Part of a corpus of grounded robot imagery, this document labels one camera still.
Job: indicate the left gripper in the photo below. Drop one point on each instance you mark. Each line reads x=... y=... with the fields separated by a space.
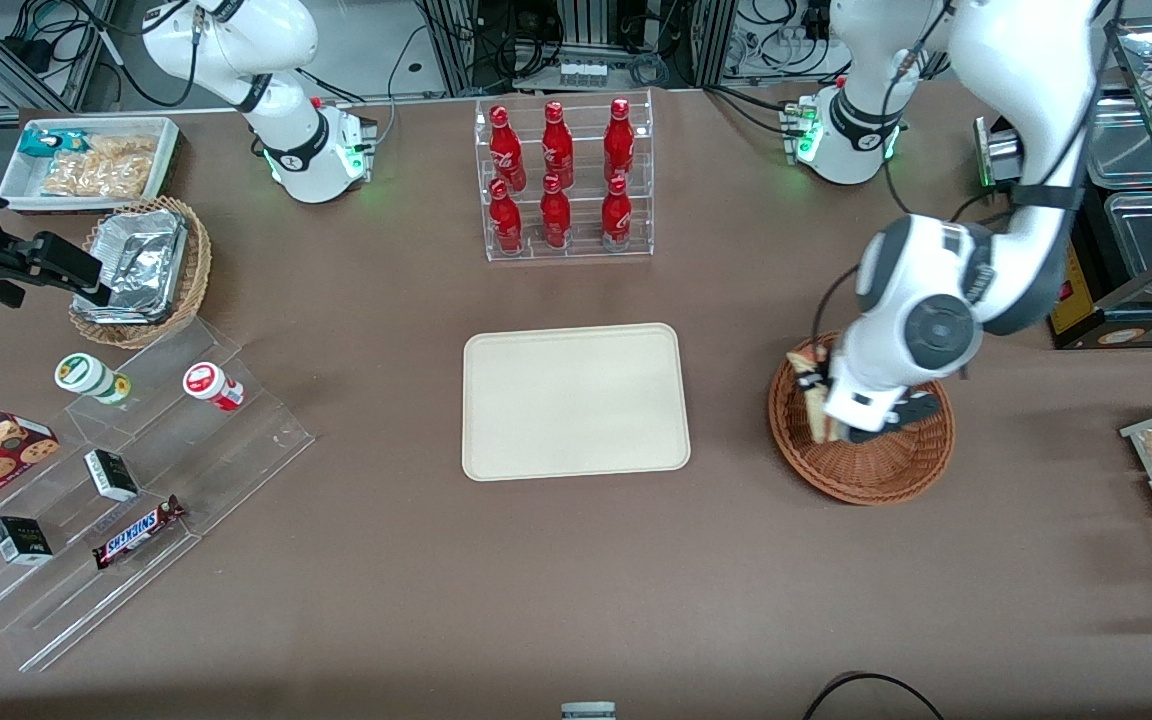
x=822 y=379

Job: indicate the triangular sandwich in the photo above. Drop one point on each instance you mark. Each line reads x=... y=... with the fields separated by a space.
x=816 y=410

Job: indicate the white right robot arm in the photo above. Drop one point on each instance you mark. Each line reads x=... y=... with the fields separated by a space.
x=286 y=100

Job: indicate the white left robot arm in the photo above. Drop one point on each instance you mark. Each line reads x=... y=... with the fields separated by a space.
x=1026 y=100

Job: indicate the brown wicker basket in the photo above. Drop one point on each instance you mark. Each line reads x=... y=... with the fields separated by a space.
x=866 y=470

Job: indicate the white rectangular snack tray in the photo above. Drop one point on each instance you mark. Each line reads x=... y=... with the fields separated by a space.
x=16 y=180

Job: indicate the silver foil tray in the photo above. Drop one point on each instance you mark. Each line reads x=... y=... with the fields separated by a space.
x=141 y=260

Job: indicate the light wicker basket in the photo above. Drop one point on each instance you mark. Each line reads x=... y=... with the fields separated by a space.
x=191 y=280

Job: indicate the beige plastic tray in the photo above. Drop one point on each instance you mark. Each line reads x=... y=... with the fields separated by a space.
x=576 y=400

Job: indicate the green lidded cup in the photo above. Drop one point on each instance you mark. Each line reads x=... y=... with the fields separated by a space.
x=86 y=375

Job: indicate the clear bag of chips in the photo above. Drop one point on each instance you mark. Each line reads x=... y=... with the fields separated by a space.
x=101 y=170

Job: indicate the teal snack packet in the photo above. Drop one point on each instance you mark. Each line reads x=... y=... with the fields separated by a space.
x=41 y=143

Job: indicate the red lidded cup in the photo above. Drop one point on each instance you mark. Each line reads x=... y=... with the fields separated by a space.
x=208 y=384

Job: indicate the small black box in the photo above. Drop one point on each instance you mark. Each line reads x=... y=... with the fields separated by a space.
x=111 y=476
x=21 y=541

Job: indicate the clear acrylic step shelf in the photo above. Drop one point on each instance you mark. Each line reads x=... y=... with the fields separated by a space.
x=216 y=460

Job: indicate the Snickers chocolate bar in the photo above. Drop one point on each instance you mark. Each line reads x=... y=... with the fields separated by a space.
x=136 y=533

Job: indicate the red cola bottle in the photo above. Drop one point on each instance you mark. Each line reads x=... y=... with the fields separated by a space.
x=557 y=145
x=505 y=145
x=616 y=215
x=555 y=215
x=505 y=220
x=619 y=140

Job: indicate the silver box with green light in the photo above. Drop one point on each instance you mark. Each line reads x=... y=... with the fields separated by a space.
x=1001 y=155

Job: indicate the clear acrylic bottle rack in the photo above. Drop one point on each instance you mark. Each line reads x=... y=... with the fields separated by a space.
x=581 y=245

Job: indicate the black food display case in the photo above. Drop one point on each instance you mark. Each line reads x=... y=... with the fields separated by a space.
x=1136 y=240

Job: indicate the small grey device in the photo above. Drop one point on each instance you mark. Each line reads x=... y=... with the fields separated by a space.
x=588 y=711

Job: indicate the white power strip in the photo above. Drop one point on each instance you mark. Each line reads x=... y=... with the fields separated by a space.
x=583 y=73

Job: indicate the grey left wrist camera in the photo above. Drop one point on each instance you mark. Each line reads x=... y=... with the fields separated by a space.
x=916 y=410

